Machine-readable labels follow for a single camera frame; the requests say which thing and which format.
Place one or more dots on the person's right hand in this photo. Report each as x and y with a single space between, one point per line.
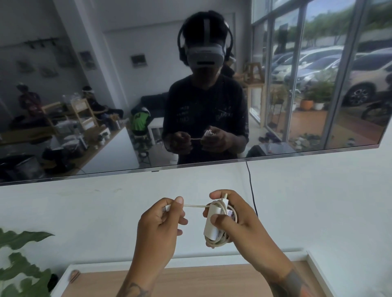
248 232

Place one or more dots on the person's left hand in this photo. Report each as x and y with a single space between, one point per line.
154 232

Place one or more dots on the person's right thumb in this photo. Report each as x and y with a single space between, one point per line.
222 221

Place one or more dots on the person's right middle finger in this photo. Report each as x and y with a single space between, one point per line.
206 212

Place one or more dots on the person's left thumb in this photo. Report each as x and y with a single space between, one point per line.
171 202

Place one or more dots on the white power adapter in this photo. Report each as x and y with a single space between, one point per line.
211 228

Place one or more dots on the person's left forearm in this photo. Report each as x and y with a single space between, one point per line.
144 283

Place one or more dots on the person's right forearm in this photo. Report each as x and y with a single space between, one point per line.
288 281

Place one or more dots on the small brown round object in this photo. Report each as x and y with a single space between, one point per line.
74 275

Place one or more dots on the green leafy plant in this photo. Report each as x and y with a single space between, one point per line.
21 275

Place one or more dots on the wall-mounted black television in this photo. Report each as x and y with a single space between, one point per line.
122 91

